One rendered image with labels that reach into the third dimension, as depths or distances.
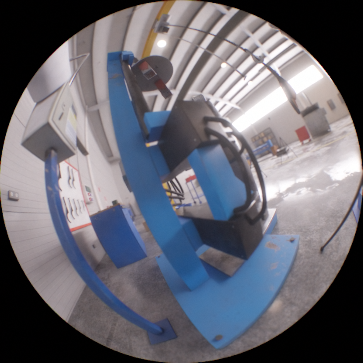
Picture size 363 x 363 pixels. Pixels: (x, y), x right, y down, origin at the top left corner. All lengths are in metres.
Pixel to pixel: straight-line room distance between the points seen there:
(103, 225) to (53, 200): 1.35
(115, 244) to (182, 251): 1.34
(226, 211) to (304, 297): 0.74
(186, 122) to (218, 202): 0.29
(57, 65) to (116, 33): 5.70
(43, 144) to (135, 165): 0.51
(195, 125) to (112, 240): 1.76
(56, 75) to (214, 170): 0.86
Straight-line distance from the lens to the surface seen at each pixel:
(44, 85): 0.73
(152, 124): 0.53
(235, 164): 1.01
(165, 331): 0.92
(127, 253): 1.86
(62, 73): 0.75
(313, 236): 1.13
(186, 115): 0.39
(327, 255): 1.01
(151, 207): 0.55
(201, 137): 0.35
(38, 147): 0.65
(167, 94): 1.47
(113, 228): 1.77
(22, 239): 1.62
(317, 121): 8.28
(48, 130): 0.57
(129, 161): 0.59
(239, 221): 0.38
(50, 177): 0.57
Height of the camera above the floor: 0.78
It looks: 3 degrees up
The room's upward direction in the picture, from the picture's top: 24 degrees counter-clockwise
